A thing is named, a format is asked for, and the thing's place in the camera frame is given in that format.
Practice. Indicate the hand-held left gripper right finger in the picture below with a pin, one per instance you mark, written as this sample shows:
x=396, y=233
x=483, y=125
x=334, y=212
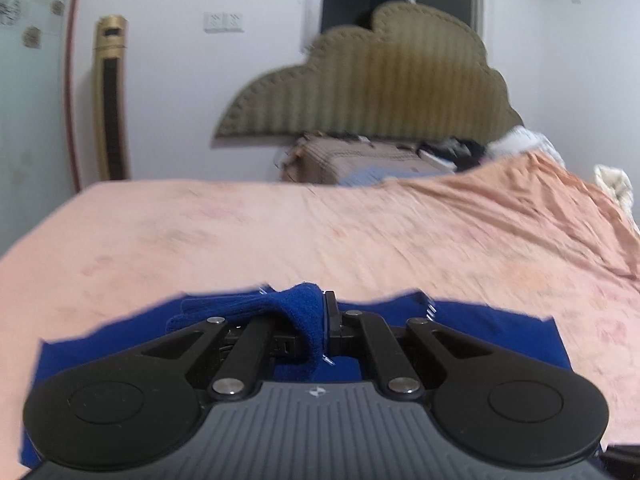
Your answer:
x=330, y=322

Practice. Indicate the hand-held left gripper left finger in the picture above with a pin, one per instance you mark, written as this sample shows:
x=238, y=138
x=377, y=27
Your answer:
x=248, y=347

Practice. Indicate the blue knit garment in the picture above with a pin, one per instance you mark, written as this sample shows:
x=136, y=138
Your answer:
x=480, y=332

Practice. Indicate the dark clothes pile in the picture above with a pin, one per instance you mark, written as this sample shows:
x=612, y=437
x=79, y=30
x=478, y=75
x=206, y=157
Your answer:
x=462, y=152

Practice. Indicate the pink bed sheet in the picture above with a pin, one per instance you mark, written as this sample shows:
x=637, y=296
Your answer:
x=300, y=240

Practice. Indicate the olive padded headboard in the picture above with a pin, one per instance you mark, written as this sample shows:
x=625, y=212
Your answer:
x=380, y=80

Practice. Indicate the white blanket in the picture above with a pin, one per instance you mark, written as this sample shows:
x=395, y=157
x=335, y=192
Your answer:
x=525, y=142

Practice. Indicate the gold tower air conditioner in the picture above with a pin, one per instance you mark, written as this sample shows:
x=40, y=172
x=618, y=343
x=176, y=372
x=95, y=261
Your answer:
x=111, y=110

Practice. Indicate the cream crumpled cloth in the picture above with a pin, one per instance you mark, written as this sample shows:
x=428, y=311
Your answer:
x=612, y=180

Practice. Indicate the flower print glass door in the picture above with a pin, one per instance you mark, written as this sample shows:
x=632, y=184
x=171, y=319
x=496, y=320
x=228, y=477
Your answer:
x=30, y=110

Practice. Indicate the white wall socket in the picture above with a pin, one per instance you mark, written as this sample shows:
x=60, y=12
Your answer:
x=223, y=22

